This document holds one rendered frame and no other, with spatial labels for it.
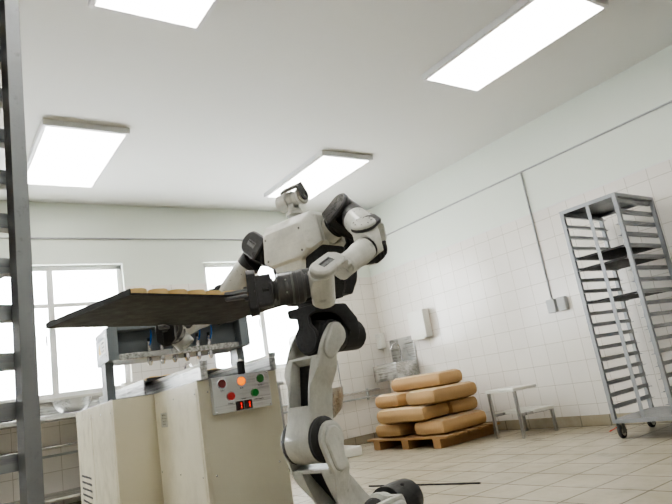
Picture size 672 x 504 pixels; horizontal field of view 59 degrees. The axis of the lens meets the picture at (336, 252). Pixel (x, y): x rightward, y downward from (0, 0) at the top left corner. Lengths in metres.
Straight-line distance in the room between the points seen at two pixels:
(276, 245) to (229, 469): 0.89
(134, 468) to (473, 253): 4.74
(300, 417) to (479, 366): 5.05
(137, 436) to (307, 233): 1.45
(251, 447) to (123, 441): 0.78
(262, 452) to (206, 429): 0.25
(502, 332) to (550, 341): 0.59
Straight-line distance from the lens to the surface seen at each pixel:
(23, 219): 1.30
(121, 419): 3.04
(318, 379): 1.99
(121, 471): 3.05
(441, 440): 6.10
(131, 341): 3.17
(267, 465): 2.50
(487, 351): 6.81
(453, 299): 7.07
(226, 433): 2.44
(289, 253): 2.06
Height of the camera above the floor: 0.73
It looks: 13 degrees up
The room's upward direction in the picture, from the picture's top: 9 degrees counter-clockwise
